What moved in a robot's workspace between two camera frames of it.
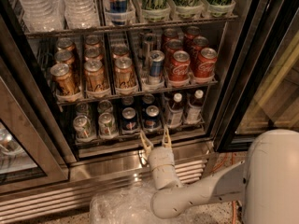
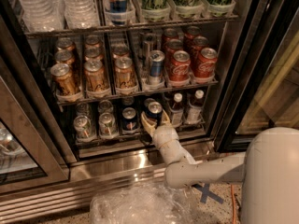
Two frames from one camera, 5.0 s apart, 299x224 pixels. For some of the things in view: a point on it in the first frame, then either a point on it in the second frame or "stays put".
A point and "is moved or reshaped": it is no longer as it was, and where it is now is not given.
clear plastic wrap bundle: x=130 y=205 stays put
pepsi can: x=152 y=120 is moved or reshaped
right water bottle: x=79 y=7 stays put
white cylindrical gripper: x=160 y=157 → x=163 y=135
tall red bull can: x=118 y=5 stays put
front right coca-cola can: x=206 y=63 stays put
